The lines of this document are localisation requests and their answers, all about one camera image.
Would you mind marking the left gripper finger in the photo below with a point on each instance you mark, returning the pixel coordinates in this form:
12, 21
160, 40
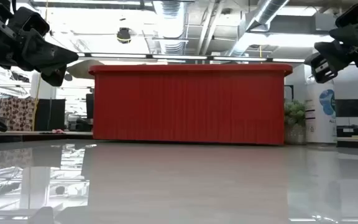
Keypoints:
54, 77
45, 57

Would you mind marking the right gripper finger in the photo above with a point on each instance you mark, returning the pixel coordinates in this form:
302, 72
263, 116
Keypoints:
320, 68
337, 54

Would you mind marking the red plastic laundry bin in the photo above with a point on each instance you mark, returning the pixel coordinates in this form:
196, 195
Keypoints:
188, 105

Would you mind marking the black partition panel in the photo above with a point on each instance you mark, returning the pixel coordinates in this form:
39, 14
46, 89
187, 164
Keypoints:
50, 115

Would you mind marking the brown patterned cloth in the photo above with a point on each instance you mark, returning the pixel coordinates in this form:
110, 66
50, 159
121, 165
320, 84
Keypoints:
17, 113

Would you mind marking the small potted succulent plant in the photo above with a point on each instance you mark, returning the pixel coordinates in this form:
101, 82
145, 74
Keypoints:
294, 115

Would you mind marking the small pink object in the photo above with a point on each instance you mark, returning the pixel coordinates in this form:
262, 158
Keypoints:
57, 131

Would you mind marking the light wooden desk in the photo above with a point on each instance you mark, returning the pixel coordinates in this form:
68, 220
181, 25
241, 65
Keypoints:
26, 137

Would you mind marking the black monitor stand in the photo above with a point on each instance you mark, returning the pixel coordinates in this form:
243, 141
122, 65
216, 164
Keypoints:
353, 130

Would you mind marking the long ceiling light strip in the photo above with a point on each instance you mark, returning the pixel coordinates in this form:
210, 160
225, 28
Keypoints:
182, 57

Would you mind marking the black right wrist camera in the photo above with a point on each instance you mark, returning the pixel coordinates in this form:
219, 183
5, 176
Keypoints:
353, 15

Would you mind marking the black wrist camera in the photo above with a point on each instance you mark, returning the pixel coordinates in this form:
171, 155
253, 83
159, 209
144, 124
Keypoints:
30, 21
353, 15

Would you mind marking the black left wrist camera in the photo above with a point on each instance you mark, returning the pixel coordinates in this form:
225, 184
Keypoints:
30, 21

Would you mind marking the black wall monitor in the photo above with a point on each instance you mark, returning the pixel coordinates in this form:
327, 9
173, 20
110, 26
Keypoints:
351, 108

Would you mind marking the silver ventilation duct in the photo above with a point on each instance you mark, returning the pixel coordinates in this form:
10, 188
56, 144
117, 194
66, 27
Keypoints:
264, 12

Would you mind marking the black ceiling dome camera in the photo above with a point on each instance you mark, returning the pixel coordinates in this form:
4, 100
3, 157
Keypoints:
124, 35

